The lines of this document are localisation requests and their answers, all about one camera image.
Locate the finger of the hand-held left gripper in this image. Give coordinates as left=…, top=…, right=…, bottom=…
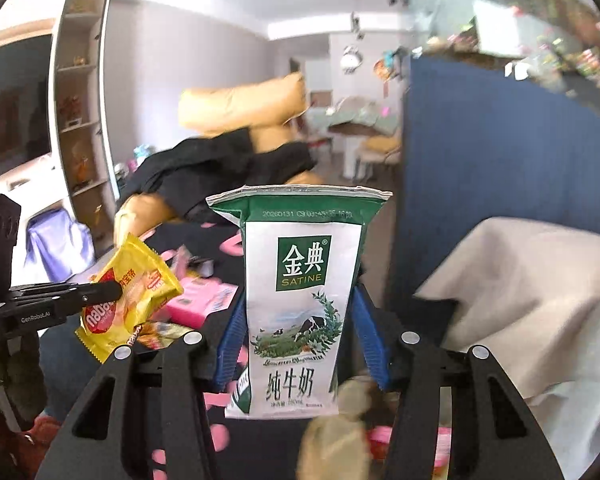
left=10, top=281, right=123, bottom=318

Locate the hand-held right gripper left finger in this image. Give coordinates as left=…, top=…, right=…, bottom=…
left=35, top=287, right=247, bottom=480

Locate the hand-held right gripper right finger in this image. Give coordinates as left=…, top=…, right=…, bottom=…
left=352, top=285, right=566, bottom=480

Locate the yellow red snack packet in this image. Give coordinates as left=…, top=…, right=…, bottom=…
left=75, top=232, right=185, bottom=365

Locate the green white milk carton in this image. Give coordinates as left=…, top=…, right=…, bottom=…
left=206, top=185, right=393, bottom=420

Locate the lavender bag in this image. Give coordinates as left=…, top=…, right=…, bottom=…
left=24, top=207, right=96, bottom=283

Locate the pink box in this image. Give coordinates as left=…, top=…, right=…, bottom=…
left=166, top=275, right=238, bottom=330

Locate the white television cabinet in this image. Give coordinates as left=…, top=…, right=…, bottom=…
left=0, top=155, right=63, bottom=241

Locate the beige patterned snack packet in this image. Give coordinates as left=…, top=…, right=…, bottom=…
left=130, top=321, right=193, bottom=353

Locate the black pink printed tablecloth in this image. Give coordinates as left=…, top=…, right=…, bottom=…
left=40, top=220, right=406, bottom=480

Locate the television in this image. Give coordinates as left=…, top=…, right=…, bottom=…
left=0, top=35, right=56, bottom=181

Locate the white display shelf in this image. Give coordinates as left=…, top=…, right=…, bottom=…
left=47, top=0, right=123, bottom=256

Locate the beige blanket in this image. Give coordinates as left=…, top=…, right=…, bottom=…
left=415, top=217, right=600, bottom=480

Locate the black clothing pile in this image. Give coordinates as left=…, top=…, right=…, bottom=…
left=117, top=130, right=318, bottom=223

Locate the blue partition cloth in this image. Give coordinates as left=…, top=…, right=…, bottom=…
left=385, top=55, right=600, bottom=306

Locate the dining table with cloth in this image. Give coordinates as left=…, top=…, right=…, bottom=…
left=307, top=92, right=403, bottom=181

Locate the glass fish tank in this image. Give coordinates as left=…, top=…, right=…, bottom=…
left=405, top=0, right=600, bottom=106

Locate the panda wall clock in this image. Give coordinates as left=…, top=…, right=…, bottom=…
left=341, top=45, right=364, bottom=73

